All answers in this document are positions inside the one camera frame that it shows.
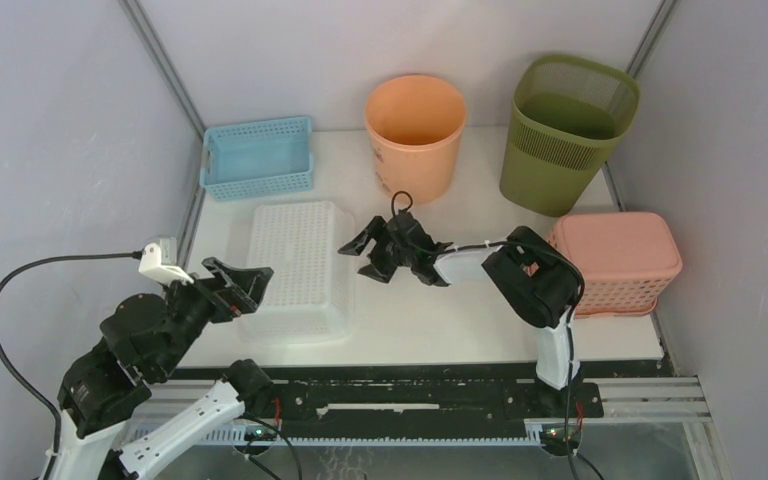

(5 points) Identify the pink plastic basket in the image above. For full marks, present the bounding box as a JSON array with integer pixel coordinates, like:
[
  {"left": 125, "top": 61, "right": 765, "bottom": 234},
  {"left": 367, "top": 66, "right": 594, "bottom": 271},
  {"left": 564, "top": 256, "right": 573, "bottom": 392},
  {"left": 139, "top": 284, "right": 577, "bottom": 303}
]
[{"left": 547, "top": 212, "right": 683, "bottom": 317}]

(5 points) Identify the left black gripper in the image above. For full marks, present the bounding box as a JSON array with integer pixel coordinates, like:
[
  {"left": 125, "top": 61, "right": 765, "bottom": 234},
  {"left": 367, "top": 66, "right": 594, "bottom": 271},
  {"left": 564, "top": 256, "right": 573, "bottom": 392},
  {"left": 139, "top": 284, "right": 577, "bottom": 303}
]
[{"left": 153, "top": 253, "right": 274, "bottom": 375}]

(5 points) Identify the white cable duct strip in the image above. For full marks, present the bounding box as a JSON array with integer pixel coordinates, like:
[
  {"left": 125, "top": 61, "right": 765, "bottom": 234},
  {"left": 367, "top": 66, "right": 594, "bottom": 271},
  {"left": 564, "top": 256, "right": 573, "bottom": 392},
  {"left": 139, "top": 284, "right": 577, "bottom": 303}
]
[{"left": 195, "top": 422, "right": 544, "bottom": 447}]

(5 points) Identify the blue plastic basket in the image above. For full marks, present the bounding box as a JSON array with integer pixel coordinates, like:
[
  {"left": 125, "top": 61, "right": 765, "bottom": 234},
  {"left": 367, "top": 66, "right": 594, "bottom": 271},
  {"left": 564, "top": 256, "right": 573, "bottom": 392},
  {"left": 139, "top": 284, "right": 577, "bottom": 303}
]
[{"left": 199, "top": 116, "right": 314, "bottom": 202}]

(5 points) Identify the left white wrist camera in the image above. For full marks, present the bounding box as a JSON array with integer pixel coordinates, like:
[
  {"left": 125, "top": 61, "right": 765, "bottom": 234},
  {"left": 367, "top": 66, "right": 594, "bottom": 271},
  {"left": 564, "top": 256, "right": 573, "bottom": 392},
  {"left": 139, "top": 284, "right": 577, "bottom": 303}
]
[{"left": 138, "top": 237, "right": 194, "bottom": 287}]

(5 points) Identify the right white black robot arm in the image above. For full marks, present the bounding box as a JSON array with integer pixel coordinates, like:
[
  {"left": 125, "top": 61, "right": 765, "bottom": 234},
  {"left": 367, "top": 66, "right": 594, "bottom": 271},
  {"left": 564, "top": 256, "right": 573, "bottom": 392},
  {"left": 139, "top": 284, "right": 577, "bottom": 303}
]
[{"left": 338, "top": 210, "right": 585, "bottom": 416}]

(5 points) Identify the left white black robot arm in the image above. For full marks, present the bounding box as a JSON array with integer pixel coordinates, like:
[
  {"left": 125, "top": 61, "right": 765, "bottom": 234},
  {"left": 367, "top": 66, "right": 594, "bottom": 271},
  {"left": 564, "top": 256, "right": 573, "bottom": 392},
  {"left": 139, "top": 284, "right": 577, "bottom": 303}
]
[{"left": 43, "top": 244, "right": 274, "bottom": 479}]

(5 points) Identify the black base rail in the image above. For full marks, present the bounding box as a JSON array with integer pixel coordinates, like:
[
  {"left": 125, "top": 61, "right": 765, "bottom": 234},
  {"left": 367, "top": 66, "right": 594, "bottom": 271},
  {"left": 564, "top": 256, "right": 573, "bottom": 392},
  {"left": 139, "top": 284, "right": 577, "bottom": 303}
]
[{"left": 246, "top": 362, "right": 605, "bottom": 437}]

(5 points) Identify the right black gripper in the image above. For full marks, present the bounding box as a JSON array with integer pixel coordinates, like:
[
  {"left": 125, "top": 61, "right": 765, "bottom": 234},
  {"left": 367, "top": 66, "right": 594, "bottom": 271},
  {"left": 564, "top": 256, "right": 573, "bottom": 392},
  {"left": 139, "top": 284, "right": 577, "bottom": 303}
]
[{"left": 339, "top": 216, "right": 416, "bottom": 284}]

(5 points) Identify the green mesh waste bin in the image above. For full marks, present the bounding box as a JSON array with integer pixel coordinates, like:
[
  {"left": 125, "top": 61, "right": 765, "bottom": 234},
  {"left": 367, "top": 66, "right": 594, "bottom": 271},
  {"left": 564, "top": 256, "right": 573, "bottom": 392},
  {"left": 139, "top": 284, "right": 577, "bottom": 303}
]
[{"left": 499, "top": 53, "right": 641, "bottom": 217}]

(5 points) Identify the orange round bin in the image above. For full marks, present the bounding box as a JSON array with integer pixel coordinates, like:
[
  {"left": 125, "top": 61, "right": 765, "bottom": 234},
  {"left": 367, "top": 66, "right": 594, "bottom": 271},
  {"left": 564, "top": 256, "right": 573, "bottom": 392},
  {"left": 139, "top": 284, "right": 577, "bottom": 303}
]
[{"left": 364, "top": 74, "right": 468, "bottom": 204}]

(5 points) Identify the white plastic basket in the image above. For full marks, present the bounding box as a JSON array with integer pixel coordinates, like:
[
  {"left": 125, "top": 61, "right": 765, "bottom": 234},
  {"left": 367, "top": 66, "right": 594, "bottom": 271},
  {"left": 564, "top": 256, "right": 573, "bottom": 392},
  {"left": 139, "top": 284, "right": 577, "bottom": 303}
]
[{"left": 241, "top": 201, "right": 354, "bottom": 344}]

